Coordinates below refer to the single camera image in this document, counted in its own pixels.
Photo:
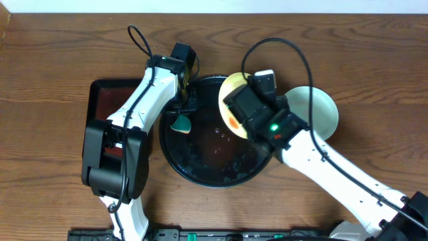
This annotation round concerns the yellow plate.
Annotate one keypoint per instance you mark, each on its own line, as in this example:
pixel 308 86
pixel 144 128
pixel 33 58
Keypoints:
pixel 230 84

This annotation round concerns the round black serving tray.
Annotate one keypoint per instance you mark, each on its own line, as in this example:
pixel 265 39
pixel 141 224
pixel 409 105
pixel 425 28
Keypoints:
pixel 210 155

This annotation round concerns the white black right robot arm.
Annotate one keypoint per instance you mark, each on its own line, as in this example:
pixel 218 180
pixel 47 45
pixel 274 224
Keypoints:
pixel 384 213

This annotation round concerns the light green plate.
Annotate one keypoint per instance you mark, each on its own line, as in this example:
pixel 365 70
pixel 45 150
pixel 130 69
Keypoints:
pixel 324 109

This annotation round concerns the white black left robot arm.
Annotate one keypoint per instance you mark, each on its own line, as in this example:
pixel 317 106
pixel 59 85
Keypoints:
pixel 115 150

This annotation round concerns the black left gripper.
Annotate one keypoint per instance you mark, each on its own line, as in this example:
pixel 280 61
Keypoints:
pixel 194 96

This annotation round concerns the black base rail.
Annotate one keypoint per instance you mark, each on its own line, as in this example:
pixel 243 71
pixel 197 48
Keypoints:
pixel 199 235

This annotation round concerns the green scrubbing sponge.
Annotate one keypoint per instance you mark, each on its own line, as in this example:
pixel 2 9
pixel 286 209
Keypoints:
pixel 182 124

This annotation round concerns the black rectangular water tray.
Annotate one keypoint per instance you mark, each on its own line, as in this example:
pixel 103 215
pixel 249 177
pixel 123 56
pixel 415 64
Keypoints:
pixel 106 96

